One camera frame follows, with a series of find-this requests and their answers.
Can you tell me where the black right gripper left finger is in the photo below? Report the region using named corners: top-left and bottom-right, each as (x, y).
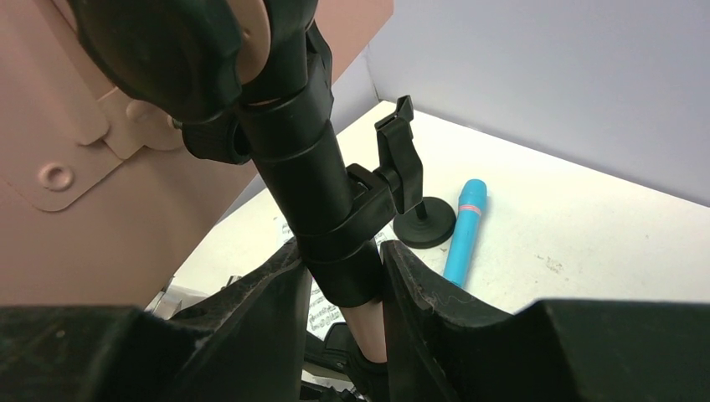
top-left (1, 241), bottom-right (311, 401)

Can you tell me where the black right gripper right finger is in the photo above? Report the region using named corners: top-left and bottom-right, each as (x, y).
top-left (381, 240), bottom-right (709, 401)

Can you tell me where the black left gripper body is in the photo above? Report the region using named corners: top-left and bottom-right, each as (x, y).
top-left (221, 274), bottom-right (389, 402)

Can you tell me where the pink folding music stand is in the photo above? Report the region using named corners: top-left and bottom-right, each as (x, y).
top-left (0, 0), bottom-right (425, 364)

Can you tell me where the upper sheet music page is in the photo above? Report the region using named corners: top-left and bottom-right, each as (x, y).
top-left (274, 216), bottom-right (392, 341)

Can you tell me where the blue toy microphone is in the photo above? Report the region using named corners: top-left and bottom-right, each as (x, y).
top-left (443, 179), bottom-right (487, 288)

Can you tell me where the black microphone desk stand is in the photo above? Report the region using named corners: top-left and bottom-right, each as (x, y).
top-left (393, 197), bottom-right (456, 250)

